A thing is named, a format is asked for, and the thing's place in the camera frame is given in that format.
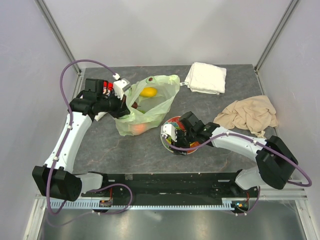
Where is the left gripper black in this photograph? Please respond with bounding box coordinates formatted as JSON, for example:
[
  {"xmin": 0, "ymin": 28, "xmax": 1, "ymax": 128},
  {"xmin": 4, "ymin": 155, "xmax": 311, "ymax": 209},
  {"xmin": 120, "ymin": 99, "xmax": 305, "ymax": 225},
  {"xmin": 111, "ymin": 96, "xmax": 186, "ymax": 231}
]
[{"xmin": 97, "ymin": 89, "xmax": 130, "ymax": 119}]

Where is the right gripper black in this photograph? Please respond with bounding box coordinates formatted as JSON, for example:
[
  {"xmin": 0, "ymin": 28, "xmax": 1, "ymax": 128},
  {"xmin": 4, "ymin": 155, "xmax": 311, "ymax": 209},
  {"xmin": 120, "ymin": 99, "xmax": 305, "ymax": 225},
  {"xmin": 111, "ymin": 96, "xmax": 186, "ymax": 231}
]
[{"xmin": 169, "ymin": 127, "xmax": 196, "ymax": 157}]

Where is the pale green plastic bag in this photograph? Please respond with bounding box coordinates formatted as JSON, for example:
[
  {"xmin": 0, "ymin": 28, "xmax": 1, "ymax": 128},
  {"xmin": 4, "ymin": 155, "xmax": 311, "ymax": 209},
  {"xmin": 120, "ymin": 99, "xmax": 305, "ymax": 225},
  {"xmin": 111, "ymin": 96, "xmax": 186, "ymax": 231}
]
[{"xmin": 115, "ymin": 74, "xmax": 180, "ymax": 136}]

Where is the yellow fake mango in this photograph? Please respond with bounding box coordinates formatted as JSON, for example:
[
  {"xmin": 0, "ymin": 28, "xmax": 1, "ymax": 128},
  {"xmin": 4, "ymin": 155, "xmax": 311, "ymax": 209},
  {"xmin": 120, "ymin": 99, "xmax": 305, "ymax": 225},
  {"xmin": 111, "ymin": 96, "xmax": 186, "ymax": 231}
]
[{"xmin": 139, "ymin": 87, "xmax": 158, "ymax": 98}]

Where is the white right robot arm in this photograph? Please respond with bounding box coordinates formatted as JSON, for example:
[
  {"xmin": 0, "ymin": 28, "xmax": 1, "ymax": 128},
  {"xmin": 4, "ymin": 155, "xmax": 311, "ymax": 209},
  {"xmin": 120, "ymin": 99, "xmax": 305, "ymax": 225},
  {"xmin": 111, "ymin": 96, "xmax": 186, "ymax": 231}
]
[{"xmin": 162, "ymin": 111, "xmax": 298, "ymax": 197}]

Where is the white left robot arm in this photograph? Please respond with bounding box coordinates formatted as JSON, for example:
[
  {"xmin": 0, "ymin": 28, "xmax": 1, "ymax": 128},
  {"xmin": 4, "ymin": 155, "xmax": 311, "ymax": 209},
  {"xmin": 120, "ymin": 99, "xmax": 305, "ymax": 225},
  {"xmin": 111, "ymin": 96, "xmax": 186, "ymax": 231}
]
[{"xmin": 32, "ymin": 78, "xmax": 131, "ymax": 202}]

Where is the orange fake fruit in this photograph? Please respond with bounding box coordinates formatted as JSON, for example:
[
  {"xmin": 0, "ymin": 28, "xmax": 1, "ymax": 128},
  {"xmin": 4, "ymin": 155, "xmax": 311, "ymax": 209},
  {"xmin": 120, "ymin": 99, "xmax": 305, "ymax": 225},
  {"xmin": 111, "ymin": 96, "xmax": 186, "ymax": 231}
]
[{"xmin": 131, "ymin": 123, "xmax": 147, "ymax": 136}]

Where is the red teal floral plate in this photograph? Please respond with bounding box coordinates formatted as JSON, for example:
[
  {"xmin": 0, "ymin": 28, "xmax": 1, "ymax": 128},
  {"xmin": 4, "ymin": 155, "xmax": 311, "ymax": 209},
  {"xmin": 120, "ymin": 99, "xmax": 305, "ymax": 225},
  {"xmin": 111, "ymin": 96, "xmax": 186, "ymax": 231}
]
[{"xmin": 160, "ymin": 116, "xmax": 200, "ymax": 153}]

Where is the red white cartoon pouch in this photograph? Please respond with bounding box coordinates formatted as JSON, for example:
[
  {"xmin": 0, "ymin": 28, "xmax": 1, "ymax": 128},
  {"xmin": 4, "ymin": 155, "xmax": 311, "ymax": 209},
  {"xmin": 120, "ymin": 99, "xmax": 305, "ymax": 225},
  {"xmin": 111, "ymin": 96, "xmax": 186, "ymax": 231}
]
[{"xmin": 94, "ymin": 80, "xmax": 114, "ymax": 122}]

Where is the white folded towel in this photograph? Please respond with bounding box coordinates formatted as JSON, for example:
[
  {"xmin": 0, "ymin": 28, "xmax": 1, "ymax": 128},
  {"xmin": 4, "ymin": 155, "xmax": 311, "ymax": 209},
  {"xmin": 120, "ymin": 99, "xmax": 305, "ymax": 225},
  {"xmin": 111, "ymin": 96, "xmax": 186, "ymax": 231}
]
[{"xmin": 180, "ymin": 62, "xmax": 227, "ymax": 95}]

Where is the beige crumpled cloth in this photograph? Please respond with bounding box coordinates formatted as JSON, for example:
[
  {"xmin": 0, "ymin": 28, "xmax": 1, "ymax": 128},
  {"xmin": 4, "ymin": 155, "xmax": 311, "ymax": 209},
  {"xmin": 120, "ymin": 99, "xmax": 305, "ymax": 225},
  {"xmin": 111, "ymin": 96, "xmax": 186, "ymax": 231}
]
[{"xmin": 213, "ymin": 95, "xmax": 279, "ymax": 138}]

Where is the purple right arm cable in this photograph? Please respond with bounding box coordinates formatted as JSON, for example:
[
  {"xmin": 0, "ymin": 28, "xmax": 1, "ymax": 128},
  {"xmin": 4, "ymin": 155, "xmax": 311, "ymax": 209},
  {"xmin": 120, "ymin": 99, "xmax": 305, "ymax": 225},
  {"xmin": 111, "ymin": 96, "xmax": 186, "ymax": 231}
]
[{"xmin": 164, "ymin": 133, "xmax": 313, "ymax": 217}]

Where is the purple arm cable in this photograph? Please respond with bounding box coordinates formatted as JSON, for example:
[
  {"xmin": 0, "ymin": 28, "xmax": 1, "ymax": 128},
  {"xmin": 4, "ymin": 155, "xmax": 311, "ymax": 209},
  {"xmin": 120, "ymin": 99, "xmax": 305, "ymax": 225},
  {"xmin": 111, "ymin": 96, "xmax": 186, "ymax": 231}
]
[
  {"xmin": 45, "ymin": 59, "xmax": 133, "ymax": 227},
  {"xmin": 164, "ymin": 133, "xmax": 313, "ymax": 217}
]

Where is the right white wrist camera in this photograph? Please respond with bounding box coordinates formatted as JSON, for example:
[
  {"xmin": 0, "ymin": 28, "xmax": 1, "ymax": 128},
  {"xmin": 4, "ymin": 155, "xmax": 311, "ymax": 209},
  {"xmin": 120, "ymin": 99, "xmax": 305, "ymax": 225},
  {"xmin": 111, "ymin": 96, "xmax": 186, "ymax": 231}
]
[{"xmin": 160, "ymin": 123, "xmax": 177, "ymax": 142}]

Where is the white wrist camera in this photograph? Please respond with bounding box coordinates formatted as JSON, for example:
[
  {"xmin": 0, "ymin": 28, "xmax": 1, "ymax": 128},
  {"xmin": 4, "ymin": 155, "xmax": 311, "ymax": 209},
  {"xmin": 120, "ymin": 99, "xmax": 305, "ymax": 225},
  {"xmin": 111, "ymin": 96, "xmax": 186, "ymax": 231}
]
[
  {"xmin": 160, "ymin": 123, "xmax": 177, "ymax": 142},
  {"xmin": 113, "ymin": 78, "xmax": 131, "ymax": 100}
]

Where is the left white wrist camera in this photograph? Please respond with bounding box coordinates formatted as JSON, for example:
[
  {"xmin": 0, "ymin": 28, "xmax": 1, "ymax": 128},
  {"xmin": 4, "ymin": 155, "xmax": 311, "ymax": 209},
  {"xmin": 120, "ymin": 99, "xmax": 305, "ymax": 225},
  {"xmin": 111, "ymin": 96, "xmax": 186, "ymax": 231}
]
[{"xmin": 113, "ymin": 78, "xmax": 131, "ymax": 100}]

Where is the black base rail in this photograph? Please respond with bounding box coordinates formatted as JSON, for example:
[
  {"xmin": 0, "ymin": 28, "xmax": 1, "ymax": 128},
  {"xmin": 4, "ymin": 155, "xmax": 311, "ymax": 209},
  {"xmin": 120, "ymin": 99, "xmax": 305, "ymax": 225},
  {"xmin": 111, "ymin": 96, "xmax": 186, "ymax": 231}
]
[{"xmin": 82, "ymin": 172, "xmax": 258, "ymax": 207}]

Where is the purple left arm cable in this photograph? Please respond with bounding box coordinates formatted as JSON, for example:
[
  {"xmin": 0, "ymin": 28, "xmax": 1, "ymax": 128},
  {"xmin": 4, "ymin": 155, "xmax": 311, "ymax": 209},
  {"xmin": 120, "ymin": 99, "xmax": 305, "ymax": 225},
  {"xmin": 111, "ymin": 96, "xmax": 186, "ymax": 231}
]
[{"xmin": 45, "ymin": 59, "xmax": 133, "ymax": 227}]

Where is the light blue cable duct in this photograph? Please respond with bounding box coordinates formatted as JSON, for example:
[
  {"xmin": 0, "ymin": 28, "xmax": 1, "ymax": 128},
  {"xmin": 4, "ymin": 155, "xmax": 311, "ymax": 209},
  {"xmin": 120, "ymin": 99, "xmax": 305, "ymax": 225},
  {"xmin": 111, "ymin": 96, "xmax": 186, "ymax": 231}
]
[{"xmin": 63, "ymin": 199, "xmax": 235, "ymax": 211}]

